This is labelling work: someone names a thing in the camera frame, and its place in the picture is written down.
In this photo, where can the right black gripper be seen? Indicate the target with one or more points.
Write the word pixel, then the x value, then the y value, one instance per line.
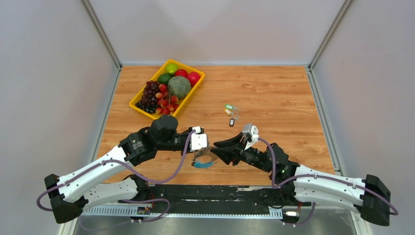
pixel 229 154

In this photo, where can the red lychee cluster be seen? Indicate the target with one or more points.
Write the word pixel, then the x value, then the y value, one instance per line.
pixel 167 103

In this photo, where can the red apple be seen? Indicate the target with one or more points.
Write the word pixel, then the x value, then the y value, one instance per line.
pixel 181 72

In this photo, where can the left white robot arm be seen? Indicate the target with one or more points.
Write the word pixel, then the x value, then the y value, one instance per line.
pixel 112 177

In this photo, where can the dark purple grape bunch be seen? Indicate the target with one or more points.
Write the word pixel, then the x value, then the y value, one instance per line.
pixel 148 101

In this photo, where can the pink red fruit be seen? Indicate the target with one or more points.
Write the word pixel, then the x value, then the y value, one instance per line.
pixel 193 78

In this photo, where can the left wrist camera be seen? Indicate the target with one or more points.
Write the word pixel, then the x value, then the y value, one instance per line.
pixel 198 139

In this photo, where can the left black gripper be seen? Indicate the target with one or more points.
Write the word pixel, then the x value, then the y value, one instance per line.
pixel 188 132

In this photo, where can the dark green lime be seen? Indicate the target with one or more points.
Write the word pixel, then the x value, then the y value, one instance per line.
pixel 164 78

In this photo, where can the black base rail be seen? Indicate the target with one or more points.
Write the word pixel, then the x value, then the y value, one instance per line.
pixel 201 202

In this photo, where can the green tag key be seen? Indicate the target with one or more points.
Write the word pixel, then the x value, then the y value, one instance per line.
pixel 231 107

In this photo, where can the light green apple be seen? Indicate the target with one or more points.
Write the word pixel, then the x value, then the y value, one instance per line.
pixel 171 68

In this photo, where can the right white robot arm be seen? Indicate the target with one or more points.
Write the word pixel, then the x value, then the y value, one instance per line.
pixel 367 196

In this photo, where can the green netted melon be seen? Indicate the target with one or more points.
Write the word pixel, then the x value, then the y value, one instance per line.
pixel 179 86

